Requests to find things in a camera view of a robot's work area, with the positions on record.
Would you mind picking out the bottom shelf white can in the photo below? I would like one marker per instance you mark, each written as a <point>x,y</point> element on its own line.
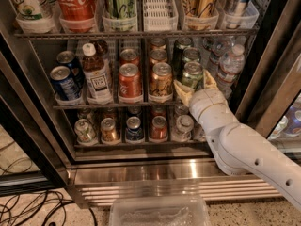
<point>84,130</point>

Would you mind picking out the bottom shelf red can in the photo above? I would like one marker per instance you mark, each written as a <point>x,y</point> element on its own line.
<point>158,128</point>

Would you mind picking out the rear blue can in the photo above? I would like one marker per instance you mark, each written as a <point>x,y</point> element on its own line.
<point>70,60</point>

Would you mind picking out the top shelf gold can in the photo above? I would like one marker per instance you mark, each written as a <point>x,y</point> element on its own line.
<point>199,14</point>

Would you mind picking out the front red cola can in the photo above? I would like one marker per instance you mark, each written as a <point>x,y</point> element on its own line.
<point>129,81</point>

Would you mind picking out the iced tea bottle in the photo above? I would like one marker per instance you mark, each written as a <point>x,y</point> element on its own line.
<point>96,74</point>
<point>102,50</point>

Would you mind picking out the empty white plastic tray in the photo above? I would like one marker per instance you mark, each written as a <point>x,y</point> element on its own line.
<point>160,15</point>

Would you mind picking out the glass fridge door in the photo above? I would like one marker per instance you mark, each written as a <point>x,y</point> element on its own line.
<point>271,79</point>

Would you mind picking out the water bottle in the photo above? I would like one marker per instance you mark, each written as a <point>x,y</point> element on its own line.
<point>230,65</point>
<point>217,46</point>

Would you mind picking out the clear plastic bin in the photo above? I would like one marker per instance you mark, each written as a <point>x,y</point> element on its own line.
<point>160,211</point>

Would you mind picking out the top shelf silver can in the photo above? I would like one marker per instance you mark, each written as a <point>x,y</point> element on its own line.
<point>234,10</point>

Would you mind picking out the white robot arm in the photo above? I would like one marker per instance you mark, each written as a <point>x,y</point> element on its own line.
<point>237,148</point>

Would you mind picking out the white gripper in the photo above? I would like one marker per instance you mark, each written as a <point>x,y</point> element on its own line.
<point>205,102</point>

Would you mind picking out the rear iced tea bottle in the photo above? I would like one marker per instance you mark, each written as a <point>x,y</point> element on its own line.
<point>102,50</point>

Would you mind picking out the top shelf red cola can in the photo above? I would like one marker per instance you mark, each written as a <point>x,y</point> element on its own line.
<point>78,14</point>

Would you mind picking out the rear water bottle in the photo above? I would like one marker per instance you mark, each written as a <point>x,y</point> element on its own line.
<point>217,46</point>

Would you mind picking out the bottom shelf orange can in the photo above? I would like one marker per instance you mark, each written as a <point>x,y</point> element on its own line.
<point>109,130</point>

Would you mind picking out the stainless steel fridge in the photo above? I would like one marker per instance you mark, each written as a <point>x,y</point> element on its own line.
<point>98,173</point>

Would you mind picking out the bottom shelf clear bottle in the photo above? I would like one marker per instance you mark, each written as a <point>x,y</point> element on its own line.
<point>181,131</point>

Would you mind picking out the top shelf white green can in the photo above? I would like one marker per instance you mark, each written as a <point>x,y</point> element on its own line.
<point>33,9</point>

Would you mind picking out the bottom shelf blue can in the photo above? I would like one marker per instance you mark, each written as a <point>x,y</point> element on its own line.
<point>134,130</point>

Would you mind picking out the front blue can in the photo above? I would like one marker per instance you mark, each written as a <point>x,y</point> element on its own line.
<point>64,84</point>

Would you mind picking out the front gold can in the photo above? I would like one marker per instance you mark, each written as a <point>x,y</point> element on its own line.
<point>161,80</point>

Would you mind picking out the front water bottle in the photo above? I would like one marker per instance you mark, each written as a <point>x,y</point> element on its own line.
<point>230,65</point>

